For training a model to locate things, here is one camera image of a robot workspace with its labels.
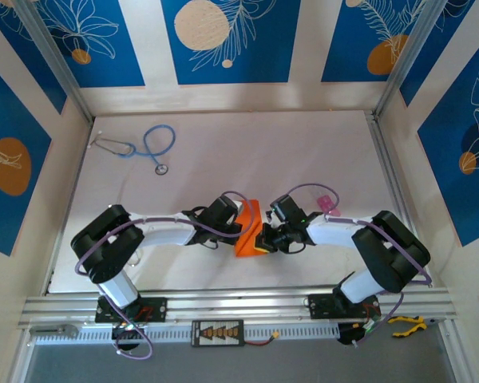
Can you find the grey metal bracket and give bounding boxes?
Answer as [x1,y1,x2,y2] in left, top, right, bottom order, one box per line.
[29,324,80,338]

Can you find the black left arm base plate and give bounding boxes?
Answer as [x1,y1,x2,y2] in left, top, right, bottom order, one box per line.
[94,297,168,323]

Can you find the yellow black pliers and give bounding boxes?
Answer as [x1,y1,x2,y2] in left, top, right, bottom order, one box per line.
[391,314,443,339]

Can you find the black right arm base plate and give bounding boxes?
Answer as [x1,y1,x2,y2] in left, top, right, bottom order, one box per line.
[307,294,382,320]

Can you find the clear plastic glasses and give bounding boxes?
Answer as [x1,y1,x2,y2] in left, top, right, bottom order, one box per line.
[108,163,141,267]

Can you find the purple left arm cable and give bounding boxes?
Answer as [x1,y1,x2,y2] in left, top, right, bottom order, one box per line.
[74,191,253,361]

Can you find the aluminium side rail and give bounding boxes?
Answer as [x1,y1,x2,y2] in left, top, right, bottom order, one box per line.
[366,113,433,286]

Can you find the black power distribution board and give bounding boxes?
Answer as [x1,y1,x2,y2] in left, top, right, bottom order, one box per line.
[191,319,245,348]

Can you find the pink clear plastic box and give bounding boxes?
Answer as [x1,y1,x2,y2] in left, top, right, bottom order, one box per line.
[311,189,342,219]

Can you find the red wire with yellow connector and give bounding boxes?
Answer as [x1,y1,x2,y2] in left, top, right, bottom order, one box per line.
[243,332,283,346]

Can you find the orange paper sheet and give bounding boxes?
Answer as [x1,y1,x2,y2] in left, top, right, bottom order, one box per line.
[234,198,279,259]

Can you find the aluminium frame post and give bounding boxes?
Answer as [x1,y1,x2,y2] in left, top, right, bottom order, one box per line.
[14,0,96,123]
[373,0,450,120]

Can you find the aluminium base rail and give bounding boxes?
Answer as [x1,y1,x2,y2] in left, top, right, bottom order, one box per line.
[18,285,458,330]

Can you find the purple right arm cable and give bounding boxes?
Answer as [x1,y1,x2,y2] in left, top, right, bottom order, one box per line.
[277,182,432,348]

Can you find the blue stethoscope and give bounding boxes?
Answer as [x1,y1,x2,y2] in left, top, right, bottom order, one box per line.
[88,124,177,176]

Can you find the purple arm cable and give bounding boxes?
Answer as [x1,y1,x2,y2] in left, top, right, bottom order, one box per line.
[74,191,253,361]
[277,182,432,348]

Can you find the white slotted cable duct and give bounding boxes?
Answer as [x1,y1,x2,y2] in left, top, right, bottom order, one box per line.
[30,322,341,345]

